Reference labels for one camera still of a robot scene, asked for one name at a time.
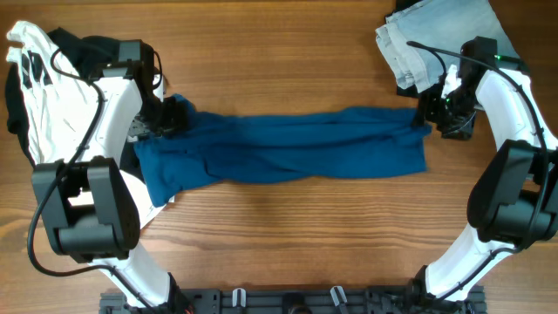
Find blue polo shirt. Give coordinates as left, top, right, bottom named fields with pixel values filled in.
left=133, top=95, right=432, bottom=207

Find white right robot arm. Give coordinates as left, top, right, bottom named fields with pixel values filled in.
left=398, top=37, right=557, bottom=313

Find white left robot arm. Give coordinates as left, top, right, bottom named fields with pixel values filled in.
left=27, top=40, right=194, bottom=313

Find black folded garment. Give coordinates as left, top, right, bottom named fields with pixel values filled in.
left=385, top=0, right=420, bottom=99

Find light blue folded jeans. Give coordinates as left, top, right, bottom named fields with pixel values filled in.
left=376, top=0, right=518, bottom=92

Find black t-shirt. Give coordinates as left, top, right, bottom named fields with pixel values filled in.
left=4, top=27, right=145, bottom=182

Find white t-shirt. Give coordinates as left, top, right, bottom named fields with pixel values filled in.
left=4, top=19, right=176, bottom=230

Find black aluminium rail frame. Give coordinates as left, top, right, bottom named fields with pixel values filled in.
left=99, top=285, right=487, bottom=314

